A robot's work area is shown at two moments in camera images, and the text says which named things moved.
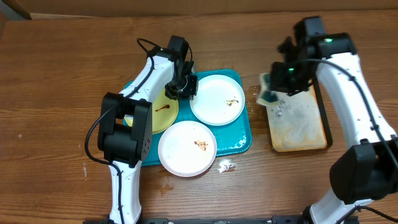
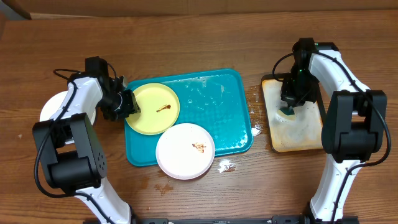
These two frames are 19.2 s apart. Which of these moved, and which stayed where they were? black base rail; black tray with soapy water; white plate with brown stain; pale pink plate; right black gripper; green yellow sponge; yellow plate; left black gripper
Moved: right black gripper; white plate with brown stain; green yellow sponge; left black gripper
Stayed: pale pink plate; black base rail; black tray with soapy water; yellow plate
